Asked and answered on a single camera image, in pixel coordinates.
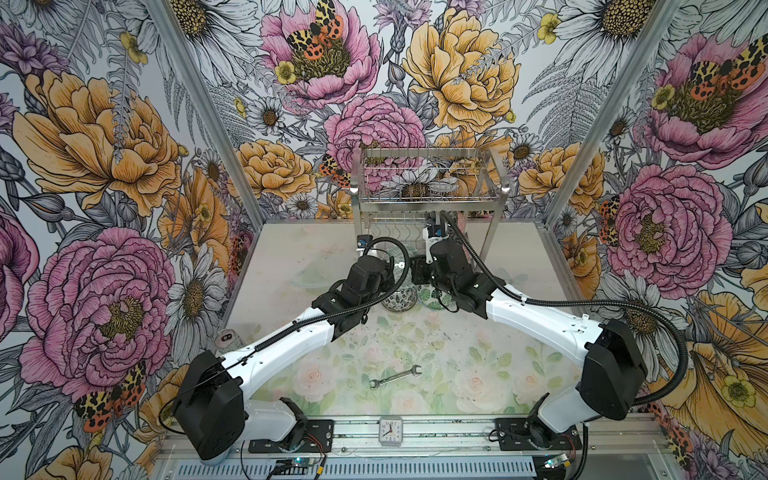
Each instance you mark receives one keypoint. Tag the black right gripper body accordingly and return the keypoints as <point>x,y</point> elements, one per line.
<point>426,273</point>

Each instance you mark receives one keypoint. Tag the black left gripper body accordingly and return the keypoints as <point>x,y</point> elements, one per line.
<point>388,280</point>

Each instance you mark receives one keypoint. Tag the pink rimmed patterned bowl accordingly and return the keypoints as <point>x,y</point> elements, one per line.
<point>462,222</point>

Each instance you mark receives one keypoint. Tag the black floral pattern bowl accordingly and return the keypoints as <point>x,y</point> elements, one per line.
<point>403,300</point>

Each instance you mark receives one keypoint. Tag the green geometric pattern bowl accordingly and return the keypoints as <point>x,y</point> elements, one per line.
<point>398,259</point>

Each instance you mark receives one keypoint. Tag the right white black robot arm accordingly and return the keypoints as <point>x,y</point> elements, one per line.
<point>612,368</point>

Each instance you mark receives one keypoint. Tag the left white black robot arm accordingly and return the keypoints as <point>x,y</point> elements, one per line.
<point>214,406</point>

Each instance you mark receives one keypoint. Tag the silver metal dish rack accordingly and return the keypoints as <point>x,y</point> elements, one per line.
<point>395,190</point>

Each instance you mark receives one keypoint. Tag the green leaf pattern bowl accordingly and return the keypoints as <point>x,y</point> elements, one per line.
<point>434,299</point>

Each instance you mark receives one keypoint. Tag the silver combination wrench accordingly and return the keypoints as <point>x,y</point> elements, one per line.
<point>415,371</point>

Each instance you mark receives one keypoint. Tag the silver drink can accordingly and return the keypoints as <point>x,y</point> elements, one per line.
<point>227,341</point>

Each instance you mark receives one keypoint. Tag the small white square clock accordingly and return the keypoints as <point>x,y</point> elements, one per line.
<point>390,431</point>

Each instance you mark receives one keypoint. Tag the green circuit board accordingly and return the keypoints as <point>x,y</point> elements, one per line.
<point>299,465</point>

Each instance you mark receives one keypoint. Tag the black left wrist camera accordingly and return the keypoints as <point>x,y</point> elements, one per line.
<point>368,277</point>

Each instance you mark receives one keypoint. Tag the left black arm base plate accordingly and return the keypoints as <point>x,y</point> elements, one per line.
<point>317,436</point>

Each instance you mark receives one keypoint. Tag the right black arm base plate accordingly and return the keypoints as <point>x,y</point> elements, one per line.
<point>515,434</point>

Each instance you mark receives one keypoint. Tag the aluminium front rail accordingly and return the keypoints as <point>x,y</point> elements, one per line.
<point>427,436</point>

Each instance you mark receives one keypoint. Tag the right aluminium corner post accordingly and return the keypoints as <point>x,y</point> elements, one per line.
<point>660,18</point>

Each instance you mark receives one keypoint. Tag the aluminium corner post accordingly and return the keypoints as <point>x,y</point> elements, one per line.
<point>660,18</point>
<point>187,71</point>

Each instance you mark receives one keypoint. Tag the left aluminium corner post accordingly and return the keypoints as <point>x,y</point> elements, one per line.
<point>187,71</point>

